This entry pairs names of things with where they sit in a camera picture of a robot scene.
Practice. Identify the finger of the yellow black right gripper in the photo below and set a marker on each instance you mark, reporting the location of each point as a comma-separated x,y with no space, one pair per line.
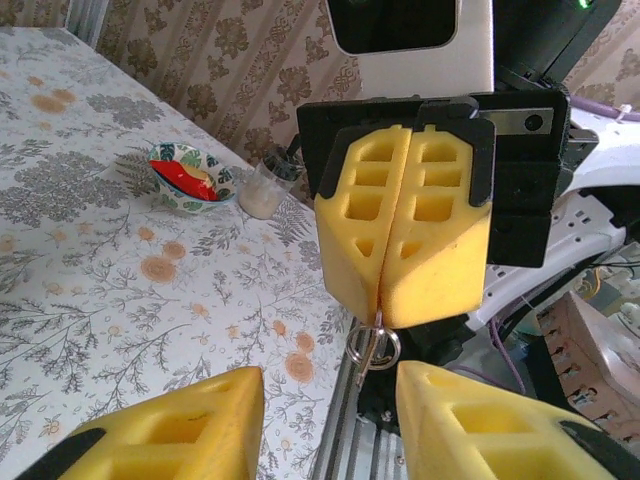
350,270
440,270

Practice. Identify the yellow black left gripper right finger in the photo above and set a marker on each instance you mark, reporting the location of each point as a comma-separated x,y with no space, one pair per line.
490,440

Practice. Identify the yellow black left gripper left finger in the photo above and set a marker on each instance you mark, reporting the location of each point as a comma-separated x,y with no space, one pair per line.
175,440

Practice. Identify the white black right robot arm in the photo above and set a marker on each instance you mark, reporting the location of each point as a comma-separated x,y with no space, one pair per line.
595,165

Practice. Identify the clear jar with black lid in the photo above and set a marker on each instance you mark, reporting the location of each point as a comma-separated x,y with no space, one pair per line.
262,192

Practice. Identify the pink perforated block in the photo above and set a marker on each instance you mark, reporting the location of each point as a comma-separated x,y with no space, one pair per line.
600,360

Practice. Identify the red snack packet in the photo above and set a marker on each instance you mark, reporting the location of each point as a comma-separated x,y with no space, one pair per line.
182,177

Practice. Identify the long aluminium base rail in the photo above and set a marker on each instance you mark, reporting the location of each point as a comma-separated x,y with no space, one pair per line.
345,440

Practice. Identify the aluminium corner post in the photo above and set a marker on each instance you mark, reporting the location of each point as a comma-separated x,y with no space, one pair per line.
82,20

